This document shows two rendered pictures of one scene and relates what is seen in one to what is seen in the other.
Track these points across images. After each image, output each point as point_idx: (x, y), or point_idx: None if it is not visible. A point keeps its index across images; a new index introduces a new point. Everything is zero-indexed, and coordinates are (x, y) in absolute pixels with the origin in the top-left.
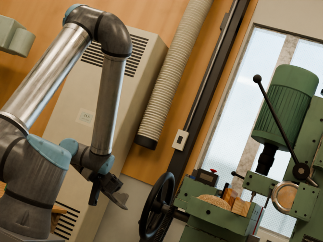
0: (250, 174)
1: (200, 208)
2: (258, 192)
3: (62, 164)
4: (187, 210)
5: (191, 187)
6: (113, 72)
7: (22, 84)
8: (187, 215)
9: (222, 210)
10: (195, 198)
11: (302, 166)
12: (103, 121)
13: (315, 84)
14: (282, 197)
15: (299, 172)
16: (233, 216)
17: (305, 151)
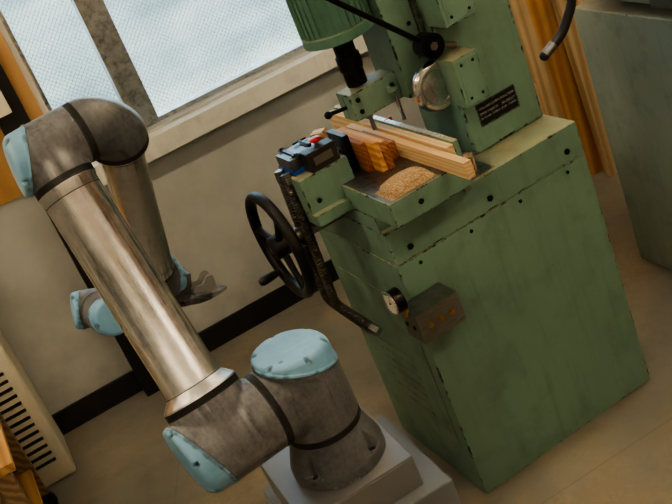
0: (354, 98)
1: (409, 206)
2: (380, 108)
3: (333, 349)
4: (399, 223)
5: (317, 186)
6: (143, 172)
7: (150, 333)
8: None
9: (433, 183)
10: (395, 202)
11: (431, 39)
12: (157, 238)
13: None
14: (431, 93)
15: (433, 49)
16: (448, 176)
17: (397, 11)
